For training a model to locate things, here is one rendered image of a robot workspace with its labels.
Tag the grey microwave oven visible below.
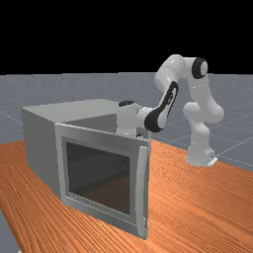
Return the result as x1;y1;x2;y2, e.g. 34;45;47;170
21;98;122;200

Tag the grey microwave door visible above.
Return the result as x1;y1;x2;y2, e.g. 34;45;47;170
53;122;153;241

